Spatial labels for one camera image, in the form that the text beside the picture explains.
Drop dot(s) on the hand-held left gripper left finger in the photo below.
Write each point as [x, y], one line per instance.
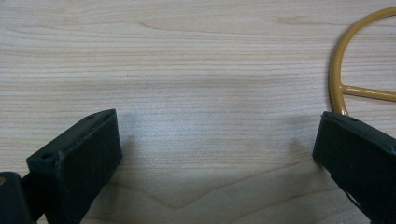
[74, 165]

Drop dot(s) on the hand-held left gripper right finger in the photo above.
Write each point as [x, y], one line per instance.
[361, 158]

